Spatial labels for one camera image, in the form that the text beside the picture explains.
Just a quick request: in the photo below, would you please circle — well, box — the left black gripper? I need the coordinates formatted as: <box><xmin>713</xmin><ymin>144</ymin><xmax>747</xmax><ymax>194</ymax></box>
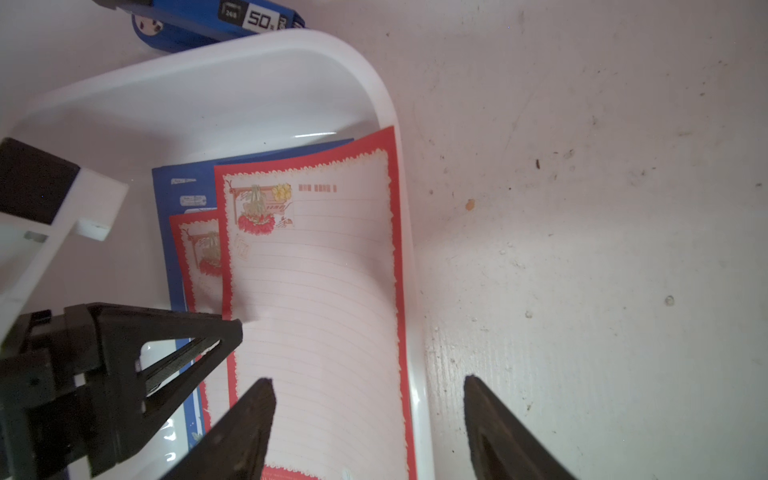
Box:
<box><xmin>1</xmin><ymin>303</ymin><xmax>243</xmax><ymax>479</ymax></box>

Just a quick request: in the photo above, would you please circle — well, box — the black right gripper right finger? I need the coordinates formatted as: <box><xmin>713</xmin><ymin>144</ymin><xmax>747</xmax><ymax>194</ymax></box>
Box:
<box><xmin>464</xmin><ymin>375</ymin><xmax>575</xmax><ymax>480</ymax></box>

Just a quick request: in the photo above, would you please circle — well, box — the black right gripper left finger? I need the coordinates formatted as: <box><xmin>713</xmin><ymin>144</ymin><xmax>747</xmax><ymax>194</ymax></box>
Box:
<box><xmin>164</xmin><ymin>378</ymin><xmax>276</xmax><ymax>480</ymax></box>

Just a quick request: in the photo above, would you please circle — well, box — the red stationery sheet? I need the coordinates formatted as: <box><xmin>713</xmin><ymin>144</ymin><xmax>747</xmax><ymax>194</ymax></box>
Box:
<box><xmin>214</xmin><ymin>128</ymin><xmax>417</xmax><ymax>479</ymax></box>
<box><xmin>170</xmin><ymin>210</ymin><xmax>230</xmax><ymax>430</ymax></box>

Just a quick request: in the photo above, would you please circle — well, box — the blue bordered stationery sheet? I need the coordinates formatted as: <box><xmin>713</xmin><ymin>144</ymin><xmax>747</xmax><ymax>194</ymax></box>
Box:
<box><xmin>151</xmin><ymin>137</ymin><xmax>355</xmax><ymax>451</ymax></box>

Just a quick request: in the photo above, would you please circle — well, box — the white plastic storage tray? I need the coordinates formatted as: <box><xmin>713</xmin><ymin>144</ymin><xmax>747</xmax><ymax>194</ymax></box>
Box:
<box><xmin>5</xmin><ymin>30</ymin><xmax>434</xmax><ymax>479</ymax></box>

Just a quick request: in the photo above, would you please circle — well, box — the blue black stapler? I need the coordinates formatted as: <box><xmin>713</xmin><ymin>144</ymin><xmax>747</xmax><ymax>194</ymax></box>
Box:
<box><xmin>95</xmin><ymin>0</ymin><xmax>306</xmax><ymax>53</ymax></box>

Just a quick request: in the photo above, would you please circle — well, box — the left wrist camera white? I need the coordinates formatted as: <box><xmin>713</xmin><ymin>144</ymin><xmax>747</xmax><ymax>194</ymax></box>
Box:
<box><xmin>1</xmin><ymin>138</ymin><xmax>128</xmax><ymax>337</ymax></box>

